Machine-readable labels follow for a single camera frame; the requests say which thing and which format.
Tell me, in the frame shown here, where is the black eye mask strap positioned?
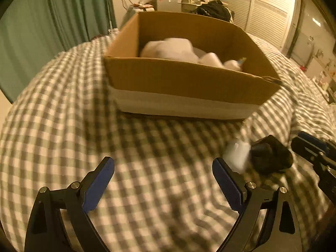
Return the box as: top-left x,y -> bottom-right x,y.
250,135 -> 295,175

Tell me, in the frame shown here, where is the white tube bottle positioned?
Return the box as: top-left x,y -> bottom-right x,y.
223,139 -> 251,174

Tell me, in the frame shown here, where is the white sock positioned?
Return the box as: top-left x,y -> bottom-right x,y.
139,38 -> 199,63
198,52 -> 224,68

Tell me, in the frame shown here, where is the white toilet paper roll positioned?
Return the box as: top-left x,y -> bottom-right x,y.
193,47 -> 207,58

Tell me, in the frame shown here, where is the white bear figurine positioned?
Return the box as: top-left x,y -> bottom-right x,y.
223,58 -> 247,72

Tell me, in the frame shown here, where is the grey checkered bed duvet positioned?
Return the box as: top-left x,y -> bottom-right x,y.
1,33 -> 335,251

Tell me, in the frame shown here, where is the white wardrobe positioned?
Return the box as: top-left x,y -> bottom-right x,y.
226,0 -> 295,50

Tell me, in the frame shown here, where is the brown cardboard box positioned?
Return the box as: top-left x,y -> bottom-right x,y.
104,11 -> 281,120

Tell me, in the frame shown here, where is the black clothes pile on chair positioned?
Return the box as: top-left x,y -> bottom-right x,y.
192,0 -> 233,23

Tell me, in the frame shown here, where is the silver mini fridge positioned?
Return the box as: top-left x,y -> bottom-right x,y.
156,0 -> 182,12

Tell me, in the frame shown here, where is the green curtain left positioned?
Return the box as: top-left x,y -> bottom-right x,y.
1,0 -> 117,102

